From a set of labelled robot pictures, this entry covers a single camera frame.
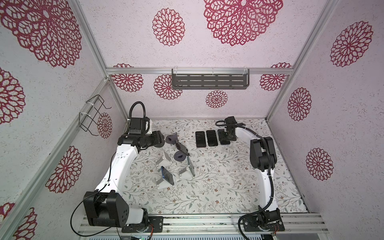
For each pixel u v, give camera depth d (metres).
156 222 0.75
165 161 0.94
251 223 0.73
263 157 0.61
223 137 0.98
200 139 1.08
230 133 0.85
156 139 0.71
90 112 0.76
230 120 0.90
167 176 0.92
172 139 1.03
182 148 1.09
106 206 0.40
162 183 0.84
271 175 0.62
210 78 0.94
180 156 0.98
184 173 0.89
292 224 0.75
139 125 0.60
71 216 0.38
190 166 0.94
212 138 1.09
